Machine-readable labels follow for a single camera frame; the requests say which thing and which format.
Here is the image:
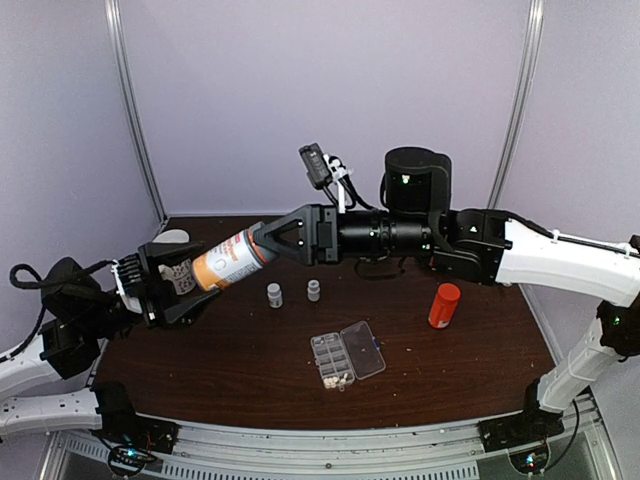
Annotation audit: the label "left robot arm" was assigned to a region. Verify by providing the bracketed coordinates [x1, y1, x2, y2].
[1, 242, 216, 444]

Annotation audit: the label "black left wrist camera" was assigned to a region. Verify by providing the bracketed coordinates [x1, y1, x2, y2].
[111, 254, 142, 314]

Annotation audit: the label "white pills in organizer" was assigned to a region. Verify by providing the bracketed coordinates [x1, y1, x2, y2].
[323, 372, 352, 390]

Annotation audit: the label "floral mug yellow inside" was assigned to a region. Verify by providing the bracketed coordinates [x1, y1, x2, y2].
[153, 229, 196, 295]

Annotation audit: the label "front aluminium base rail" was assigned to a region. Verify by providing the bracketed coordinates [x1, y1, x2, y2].
[39, 394, 622, 479]

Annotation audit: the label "small white pill bottle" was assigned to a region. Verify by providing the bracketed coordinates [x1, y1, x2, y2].
[307, 279, 321, 302]

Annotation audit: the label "aluminium frame post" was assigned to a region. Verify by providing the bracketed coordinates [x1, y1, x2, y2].
[487, 0, 545, 209]
[104, 0, 168, 225]

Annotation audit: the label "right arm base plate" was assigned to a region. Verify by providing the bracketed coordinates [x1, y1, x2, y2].
[478, 412, 565, 453]

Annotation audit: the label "aluminium frame post left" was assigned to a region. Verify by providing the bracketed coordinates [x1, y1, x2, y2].
[104, 0, 168, 225]

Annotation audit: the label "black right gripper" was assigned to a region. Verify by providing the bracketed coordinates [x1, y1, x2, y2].
[252, 204, 435, 268]

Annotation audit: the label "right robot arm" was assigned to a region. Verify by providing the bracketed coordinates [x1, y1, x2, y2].
[253, 146, 639, 442]

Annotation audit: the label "black camera cable left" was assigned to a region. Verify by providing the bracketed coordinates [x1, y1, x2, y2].
[0, 258, 121, 361]

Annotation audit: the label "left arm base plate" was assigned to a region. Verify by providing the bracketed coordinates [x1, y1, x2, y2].
[91, 412, 179, 454]

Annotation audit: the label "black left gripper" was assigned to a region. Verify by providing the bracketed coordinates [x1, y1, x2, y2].
[81, 240, 223, 339]

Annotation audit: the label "grey capped vitamin bottle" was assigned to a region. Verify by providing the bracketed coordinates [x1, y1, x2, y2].
[191, 222, 277, 291]

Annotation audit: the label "orange pill bottle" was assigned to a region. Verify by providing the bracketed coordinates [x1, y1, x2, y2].
[428, 283, 461, 329]

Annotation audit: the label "clear plastic pill organizer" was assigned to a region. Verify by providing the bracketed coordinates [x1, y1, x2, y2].
[310, 321, 386, 391]

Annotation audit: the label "aluminium frame post right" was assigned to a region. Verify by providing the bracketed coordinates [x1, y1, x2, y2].
[487, 0, 545, 209]

